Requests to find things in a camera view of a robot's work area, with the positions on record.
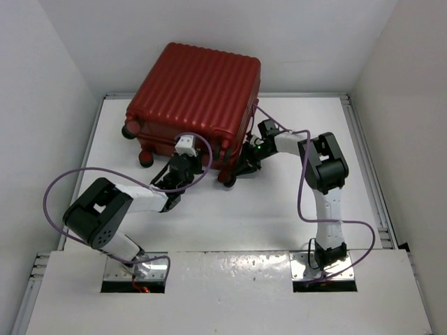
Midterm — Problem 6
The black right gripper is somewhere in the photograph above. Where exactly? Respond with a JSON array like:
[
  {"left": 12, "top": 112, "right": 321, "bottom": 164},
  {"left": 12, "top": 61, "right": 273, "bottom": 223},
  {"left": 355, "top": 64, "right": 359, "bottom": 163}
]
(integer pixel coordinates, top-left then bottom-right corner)
[{"left": 231, "top": 141, "right": 274, "bottom": 176}]

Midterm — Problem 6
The red hard-shell suitcase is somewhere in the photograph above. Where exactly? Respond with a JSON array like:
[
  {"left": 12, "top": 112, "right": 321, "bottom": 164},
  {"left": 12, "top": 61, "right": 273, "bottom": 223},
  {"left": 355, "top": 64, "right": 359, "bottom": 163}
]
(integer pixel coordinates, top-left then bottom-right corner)
[{"left": 122, "top": 43, "right": 261, "bottom": 187}]

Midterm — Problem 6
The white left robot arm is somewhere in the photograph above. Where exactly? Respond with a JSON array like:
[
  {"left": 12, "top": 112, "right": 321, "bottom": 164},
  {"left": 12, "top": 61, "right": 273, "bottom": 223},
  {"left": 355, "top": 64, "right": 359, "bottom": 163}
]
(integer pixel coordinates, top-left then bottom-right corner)
[{"left": 63, "top": 154, "right": 203, "bottom": 274}]

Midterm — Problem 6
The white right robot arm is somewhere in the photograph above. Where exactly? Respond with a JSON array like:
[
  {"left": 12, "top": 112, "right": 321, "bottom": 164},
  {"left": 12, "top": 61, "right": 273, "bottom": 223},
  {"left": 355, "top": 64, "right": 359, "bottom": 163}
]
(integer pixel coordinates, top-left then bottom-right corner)
[{"left": 234, "top": 119, "right": 349, "bottom": 271}]

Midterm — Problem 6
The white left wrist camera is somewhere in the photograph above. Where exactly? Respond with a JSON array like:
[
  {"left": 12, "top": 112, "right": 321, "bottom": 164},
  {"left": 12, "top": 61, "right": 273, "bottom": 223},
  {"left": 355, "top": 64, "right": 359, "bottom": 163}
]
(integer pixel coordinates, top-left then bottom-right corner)
[{"left": 175, "top": 135, "right": 197, "bottom": 157}]

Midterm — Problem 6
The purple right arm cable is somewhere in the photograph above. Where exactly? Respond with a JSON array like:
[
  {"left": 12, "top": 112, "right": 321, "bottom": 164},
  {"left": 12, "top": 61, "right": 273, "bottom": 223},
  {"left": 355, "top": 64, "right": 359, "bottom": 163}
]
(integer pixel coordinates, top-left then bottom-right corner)
[{"left": 251, "top": 104, "right": 377, "bottom": 282}]

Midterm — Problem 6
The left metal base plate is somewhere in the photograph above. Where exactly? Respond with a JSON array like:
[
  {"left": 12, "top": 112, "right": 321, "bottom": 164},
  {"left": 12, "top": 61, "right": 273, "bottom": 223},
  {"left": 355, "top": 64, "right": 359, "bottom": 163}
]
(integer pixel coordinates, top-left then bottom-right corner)
[{"left": 103, "top": 253, "right": 169, "bottom": 283}]

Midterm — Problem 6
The metal base plate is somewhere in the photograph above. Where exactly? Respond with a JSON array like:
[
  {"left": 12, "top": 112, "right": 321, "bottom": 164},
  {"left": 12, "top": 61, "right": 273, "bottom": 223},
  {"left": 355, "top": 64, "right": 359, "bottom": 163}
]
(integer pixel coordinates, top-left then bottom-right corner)
[
  {"left": 290, "top": 251, "right": 355, "bottom": 283},
  {"left": 103, "top": 253, "right": 169, "bottom": 283}
]

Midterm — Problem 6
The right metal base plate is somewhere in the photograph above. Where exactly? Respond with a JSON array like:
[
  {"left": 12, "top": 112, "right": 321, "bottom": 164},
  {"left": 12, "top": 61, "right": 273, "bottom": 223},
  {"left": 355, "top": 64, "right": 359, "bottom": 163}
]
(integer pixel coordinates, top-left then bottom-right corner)
[{"left": 290, "top": 251, "right": 355, "bottom": 283}]

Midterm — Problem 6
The aluminium table frame rail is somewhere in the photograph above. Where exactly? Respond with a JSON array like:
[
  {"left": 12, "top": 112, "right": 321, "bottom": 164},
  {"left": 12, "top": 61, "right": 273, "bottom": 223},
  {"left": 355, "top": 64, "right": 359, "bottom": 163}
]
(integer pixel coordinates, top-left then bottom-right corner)
[{"left": 340, "top": 94, "right": 398, "bottom": 249}]

